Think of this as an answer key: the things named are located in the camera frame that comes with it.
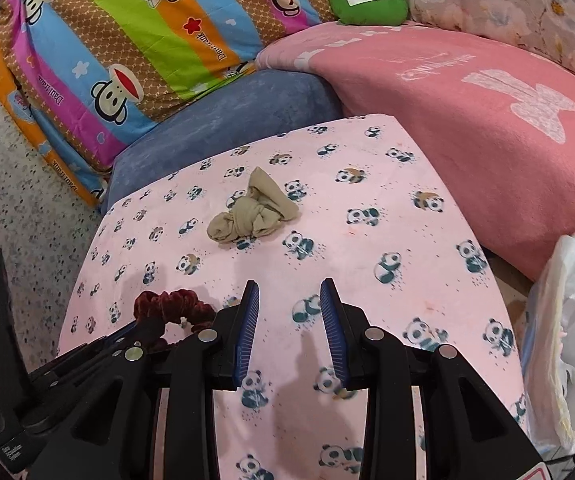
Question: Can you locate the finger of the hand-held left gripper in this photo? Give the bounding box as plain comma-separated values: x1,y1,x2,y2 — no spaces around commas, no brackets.
60,317,168,373

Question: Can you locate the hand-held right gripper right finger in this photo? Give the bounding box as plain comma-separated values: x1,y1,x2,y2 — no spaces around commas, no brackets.
320,277,543,480

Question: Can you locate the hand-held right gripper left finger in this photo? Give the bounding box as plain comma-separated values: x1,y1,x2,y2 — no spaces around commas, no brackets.
30,280,260,480

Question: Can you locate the dark red scrunchie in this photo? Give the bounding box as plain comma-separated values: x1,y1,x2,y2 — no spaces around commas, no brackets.
134,289,218,356

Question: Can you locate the tan knotted stocking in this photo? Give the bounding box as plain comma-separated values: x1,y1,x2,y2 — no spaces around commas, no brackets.
206,167,301,247

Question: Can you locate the white plastic bag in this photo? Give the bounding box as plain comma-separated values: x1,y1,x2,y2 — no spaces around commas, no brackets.
522,227,575,461

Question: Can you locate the pink panda printed cloth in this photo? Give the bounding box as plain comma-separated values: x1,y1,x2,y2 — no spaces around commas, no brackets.
57,114,528,480

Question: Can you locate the blue cushion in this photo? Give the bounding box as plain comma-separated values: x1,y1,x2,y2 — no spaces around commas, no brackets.
98,69,344,213

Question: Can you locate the pink blanket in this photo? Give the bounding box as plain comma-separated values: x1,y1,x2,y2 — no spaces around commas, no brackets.
254,22,575,281

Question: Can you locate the colourful monkey printed pillow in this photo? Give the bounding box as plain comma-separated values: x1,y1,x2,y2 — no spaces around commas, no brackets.
0,0,341,206

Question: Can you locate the green plush cushion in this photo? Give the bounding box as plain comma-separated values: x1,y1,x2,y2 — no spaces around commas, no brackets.
328,0,409,27

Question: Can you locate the floral printed cloth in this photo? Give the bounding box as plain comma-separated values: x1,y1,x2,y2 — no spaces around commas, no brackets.
392,0,575,91

